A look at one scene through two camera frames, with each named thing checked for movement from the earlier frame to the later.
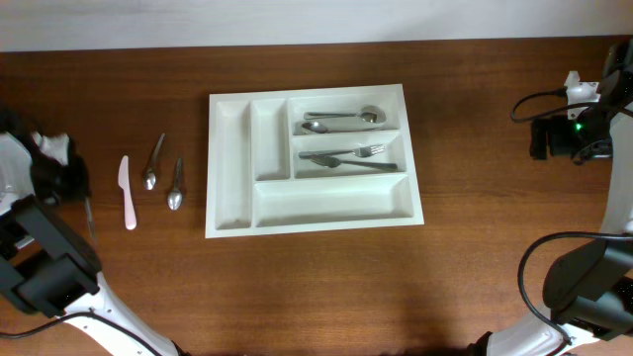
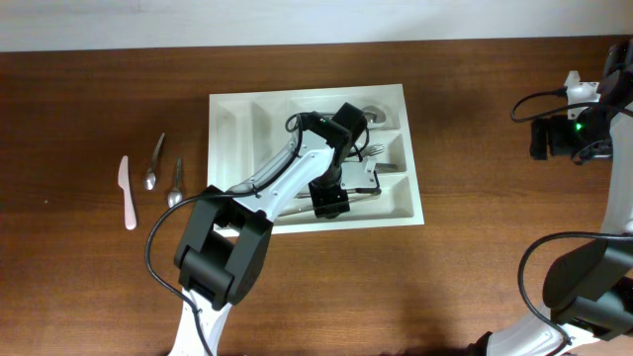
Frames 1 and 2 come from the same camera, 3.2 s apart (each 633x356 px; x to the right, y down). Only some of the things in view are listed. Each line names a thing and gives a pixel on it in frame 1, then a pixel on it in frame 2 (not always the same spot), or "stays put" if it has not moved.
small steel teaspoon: x=150 y=174 stays put
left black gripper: x=78 y=188 → x=330 y=206
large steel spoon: x=369 y=114 stays put
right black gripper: x=557 y=144 stays put
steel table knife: x=91 y=223 → x=349 y=191
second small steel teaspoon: x=175 y=198 stays put
